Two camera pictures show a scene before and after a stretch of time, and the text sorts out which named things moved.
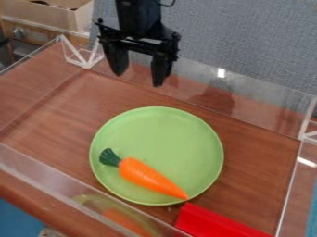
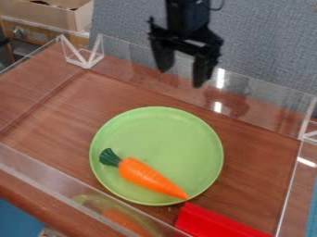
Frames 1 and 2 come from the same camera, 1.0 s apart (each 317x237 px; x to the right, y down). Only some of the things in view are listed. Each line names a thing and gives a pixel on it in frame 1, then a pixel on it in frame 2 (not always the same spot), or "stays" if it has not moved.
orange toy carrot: (136, 171) stays
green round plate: (172, 141) stays
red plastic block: (199, 221) stays
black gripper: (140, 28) to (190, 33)
